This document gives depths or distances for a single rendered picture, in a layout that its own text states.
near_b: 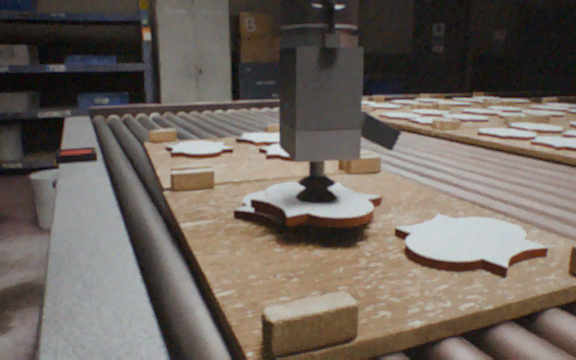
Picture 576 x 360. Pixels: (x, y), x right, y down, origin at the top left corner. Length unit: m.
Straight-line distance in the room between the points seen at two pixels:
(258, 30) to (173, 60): 1.08
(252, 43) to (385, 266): 5.39
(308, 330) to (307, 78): 0.23
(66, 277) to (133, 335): 0.13
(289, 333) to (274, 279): 0.10
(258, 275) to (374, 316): 0.11
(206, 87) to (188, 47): 0.48
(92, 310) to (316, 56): 0.28
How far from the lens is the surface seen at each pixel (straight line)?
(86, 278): 0.46
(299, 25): 0.44
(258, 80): 5.63
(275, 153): 0.84
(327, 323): 0.29
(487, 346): 0.38
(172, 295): 0.41
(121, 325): 0.38
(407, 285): 0.38
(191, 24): 5.44
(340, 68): 0.43
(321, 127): 0.43
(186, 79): 5.42
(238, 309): 0.34
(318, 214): 0.43
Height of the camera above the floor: 1.10
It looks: 14 degrees down
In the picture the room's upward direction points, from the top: straight up
